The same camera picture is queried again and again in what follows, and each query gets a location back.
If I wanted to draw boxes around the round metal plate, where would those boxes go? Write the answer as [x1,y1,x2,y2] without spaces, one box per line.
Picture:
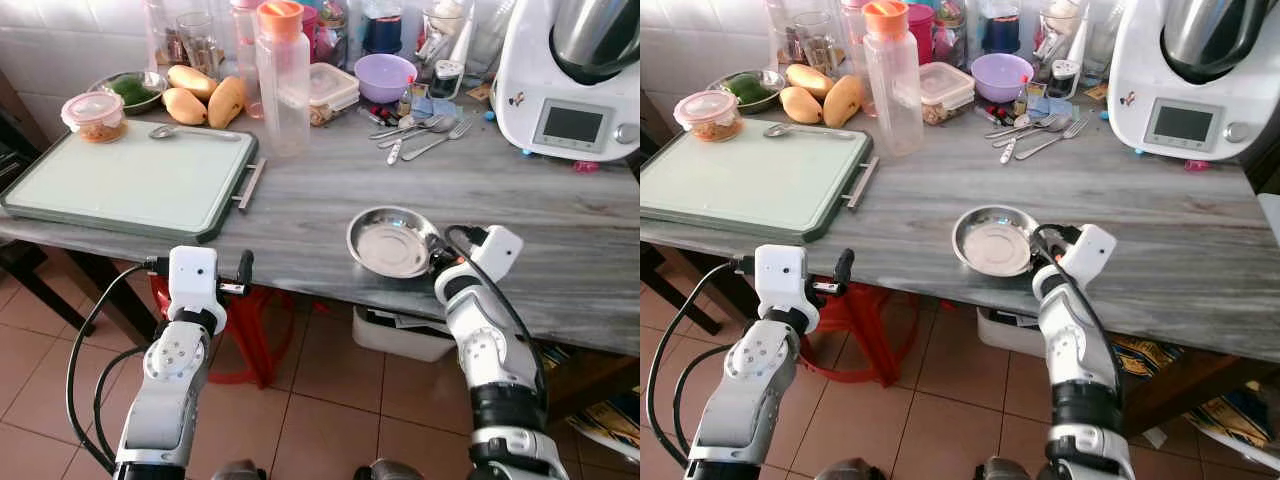
[952,205,1041,278]
[347,207,441,279]

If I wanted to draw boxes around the red plastic stool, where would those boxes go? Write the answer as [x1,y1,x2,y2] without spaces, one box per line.
[800,280,911,386]
[150,275,296,389]

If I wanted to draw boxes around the white plastic box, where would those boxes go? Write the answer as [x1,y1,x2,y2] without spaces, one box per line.
[352,305,456,363]
[975,305,1051,359]

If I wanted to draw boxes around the grey top wooden table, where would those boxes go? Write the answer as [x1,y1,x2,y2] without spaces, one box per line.
[640,95,1280,431]
[0,95,641,421]

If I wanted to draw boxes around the metal fork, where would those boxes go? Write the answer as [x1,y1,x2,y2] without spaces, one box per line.
[400,117,477,163]
[1013,117,1091,163]

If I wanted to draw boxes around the pale green cutting board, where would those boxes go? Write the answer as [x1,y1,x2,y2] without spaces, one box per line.
[640,120,881,244]
[0,120,268,244]

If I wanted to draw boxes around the metal spoon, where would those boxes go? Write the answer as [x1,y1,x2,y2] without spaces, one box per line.
[375,113,448,143]
[762,123,861,141]
[148,124,244,141]
[985,113,1061,141]

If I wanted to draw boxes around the yellow mango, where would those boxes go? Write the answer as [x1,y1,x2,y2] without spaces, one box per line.
[785,63,836,99]
[822,75,864,129]
[778,86,826,125]
[160,87,209,126]
[167,65,219,101]
[207,76,248,129]

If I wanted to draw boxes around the purple plastic bowl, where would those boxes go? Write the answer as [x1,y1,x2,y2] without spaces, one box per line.
[970,53,1036,104]
[353,53,419,105]

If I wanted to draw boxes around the square clear food container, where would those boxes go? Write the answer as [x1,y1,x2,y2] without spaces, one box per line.
[308,63,361,127]
[918,62,976,126]

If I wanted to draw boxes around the clear bottle orange cap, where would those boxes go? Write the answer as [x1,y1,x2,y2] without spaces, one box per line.
[862,0,923,158]
[255,0,313,158]

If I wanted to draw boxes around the metal bowl of greens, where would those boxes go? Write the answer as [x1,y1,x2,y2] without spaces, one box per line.
[88,70,169,116]
[707,68,788,114]

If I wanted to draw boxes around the white kitchen cooking machine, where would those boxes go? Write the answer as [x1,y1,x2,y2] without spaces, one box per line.
[1107,0,1280,163]
[492,0,641,163]

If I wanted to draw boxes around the round red lid food container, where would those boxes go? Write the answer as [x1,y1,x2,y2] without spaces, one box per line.
[673,90,741,143]
[60,92,128,144]

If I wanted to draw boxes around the robot right leg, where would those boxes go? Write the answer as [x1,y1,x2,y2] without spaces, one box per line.
[368,458,426,480]
[975,457,1031,480]

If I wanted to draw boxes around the clear bottle pink cap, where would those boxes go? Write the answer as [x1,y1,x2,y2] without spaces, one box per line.
[230,0,266,119]
[840,0,876,116]

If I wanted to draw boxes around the patterned blue yellow cloth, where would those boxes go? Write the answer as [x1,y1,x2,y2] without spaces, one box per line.
[1110,335,1280,446]
[545,345,641,451]

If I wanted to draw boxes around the clear utensil jar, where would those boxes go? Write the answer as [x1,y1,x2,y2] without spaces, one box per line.
[420,0,476,66]
[1037,0,1091,66]

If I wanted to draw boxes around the dark blue jar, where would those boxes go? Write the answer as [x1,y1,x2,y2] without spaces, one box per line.
[362,0,406,56]
[980,0,1023,56]

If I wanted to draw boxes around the clear glass mug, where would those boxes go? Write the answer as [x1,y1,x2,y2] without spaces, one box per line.
[765,0,841,76]
[145,0,226,76]

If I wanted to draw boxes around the magenta plastic cup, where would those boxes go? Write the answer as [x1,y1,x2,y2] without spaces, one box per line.
[300,5,323,63]
[905,3,937,66]

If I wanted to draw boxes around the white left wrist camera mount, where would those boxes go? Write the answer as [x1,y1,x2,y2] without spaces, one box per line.
[753,244,807,319]
[167,246,221,319]

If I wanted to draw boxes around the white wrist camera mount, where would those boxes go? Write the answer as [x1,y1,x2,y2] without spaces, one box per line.
[1062,224,1118,286]
[468,225,524,286]
[753,244,807,319]
[167,246,221,319]

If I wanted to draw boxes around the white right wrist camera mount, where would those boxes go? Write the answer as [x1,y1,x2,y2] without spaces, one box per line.
[468,225,524,286]
[1062,224,1118,286]

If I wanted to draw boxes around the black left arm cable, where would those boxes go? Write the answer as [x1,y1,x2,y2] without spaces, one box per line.
[673,345,731,441]
[66,258,171,476]
[646,258,756,471]
[93,345,151,446]

